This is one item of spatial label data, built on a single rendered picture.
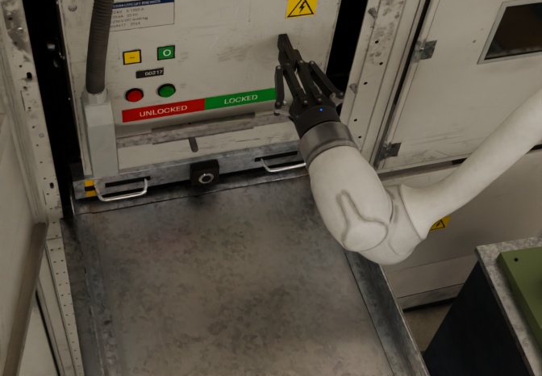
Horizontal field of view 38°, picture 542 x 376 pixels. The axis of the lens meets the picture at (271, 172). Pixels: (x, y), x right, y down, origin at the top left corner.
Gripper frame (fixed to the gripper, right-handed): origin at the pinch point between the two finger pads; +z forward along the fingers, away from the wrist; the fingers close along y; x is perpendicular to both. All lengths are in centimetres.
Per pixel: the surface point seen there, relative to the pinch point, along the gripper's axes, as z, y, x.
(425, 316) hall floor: -4, 60, -123
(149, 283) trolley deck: -20, -30, -38
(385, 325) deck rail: -39, 12, -38
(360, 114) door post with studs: -0.4, 18.4, -20.6
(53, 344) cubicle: 0, -53, -93
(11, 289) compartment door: -18, -55, -32
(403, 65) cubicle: -0.4, 24.8, -7.6
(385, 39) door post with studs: -0.4, 19.1, 0.3
